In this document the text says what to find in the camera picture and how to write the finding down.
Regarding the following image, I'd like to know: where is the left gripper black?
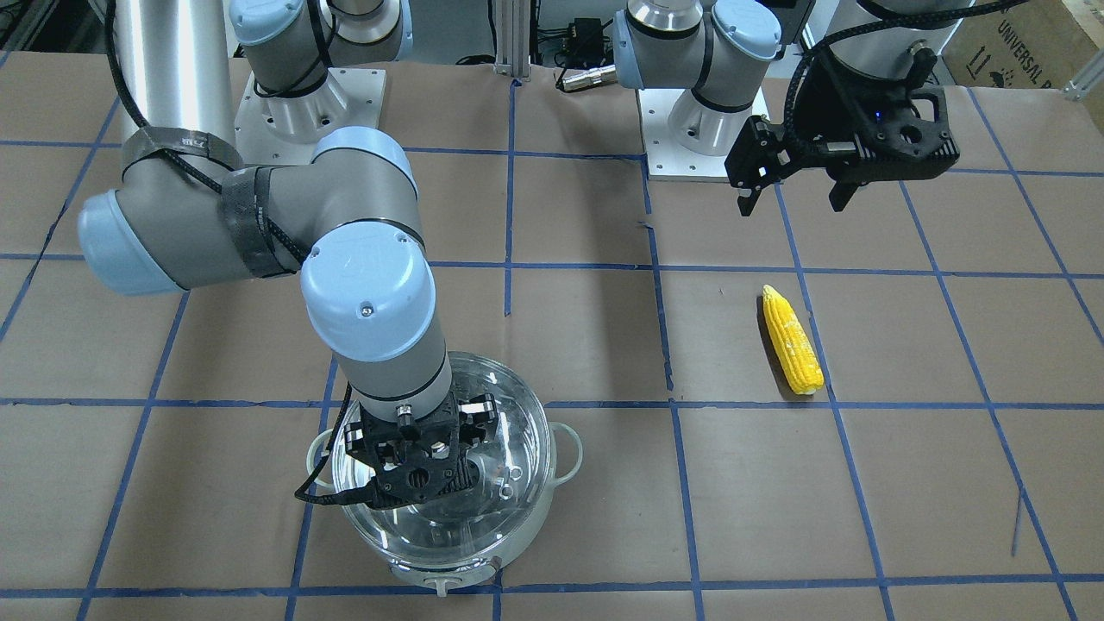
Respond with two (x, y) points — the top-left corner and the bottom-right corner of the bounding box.
(724, 52), (863, 215)

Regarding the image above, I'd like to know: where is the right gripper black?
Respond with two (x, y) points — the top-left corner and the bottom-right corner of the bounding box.
(344, 393), (499, 484)

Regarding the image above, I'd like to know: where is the glass pot lid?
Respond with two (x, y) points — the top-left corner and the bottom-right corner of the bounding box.
(331, 350), (553, 573)

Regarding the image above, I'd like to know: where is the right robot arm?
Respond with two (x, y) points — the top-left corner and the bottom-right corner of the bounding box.
(78, 1), (459, 440)

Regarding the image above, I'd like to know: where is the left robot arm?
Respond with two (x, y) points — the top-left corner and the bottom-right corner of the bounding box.
(611, 1), (1013, 215)

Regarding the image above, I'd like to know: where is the pale green cooking pot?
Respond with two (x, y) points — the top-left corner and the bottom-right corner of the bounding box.
(307, 350), (584, 598)

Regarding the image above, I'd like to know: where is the yellow corn cob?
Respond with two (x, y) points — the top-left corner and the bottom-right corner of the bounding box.
(762, 284), (825, 394)

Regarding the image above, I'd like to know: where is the cardboard box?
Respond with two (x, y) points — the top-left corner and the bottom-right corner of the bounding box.
(943, 1), (1101, 88)

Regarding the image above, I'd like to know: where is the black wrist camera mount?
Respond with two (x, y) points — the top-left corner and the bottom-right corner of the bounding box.
(825, 84), (960, 185)

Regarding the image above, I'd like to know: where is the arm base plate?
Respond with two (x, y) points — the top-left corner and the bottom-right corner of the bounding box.
(637, 88), (768, 185)
(234, 69), (389, 166)

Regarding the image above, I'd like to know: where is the aluminium frame post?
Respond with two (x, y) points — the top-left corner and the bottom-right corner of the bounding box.
(492, 1), (535, 82)

